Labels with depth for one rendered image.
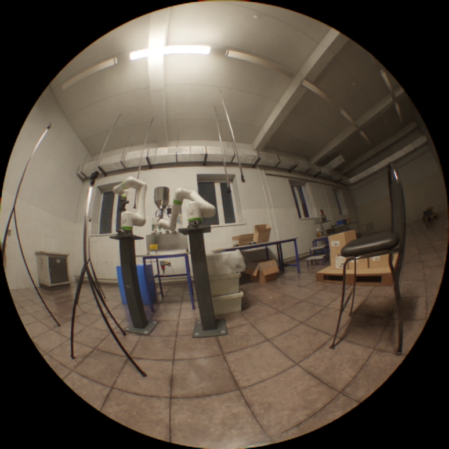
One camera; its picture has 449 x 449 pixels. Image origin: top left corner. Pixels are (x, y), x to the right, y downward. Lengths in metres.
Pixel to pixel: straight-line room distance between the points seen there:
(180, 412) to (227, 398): 0.22
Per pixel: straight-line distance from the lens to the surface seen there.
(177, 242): 1.86
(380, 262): 1.95
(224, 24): 3.83
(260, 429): 0.73
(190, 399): 0.84
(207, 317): 1.24
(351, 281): 1.96
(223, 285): 1.47
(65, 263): 4.10
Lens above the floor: 0.71
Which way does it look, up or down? 11 degrees up
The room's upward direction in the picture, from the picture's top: 7 degrees counter-clockwise
